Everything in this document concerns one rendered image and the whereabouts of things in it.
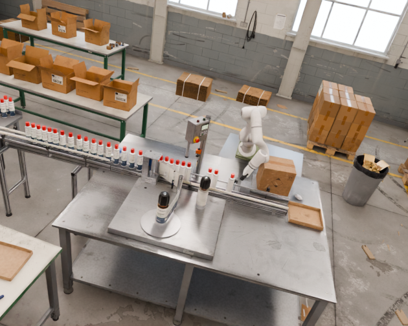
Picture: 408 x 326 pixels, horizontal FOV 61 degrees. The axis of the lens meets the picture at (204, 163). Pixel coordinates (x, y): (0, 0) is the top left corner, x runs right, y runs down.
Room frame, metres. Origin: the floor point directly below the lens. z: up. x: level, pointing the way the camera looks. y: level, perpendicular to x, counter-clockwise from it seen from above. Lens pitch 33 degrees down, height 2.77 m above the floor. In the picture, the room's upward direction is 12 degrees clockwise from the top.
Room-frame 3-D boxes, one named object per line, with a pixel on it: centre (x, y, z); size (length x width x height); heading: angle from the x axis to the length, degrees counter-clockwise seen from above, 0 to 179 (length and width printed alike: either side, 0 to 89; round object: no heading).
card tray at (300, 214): (2.45, -0.98, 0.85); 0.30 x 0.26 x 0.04; 85
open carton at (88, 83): (4.14, 1.60, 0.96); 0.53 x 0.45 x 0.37; 171
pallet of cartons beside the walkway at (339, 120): (5.91, -2.18, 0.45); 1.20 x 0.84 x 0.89; 171
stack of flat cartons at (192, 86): (6.76, 0.51, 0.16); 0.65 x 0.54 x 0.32; 84
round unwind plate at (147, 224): (1.95, 0.23, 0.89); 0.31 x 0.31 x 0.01
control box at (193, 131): (2.62, 0.11, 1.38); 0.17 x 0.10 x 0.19; 140
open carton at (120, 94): (4.03, 1.20, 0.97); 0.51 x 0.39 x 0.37; 175
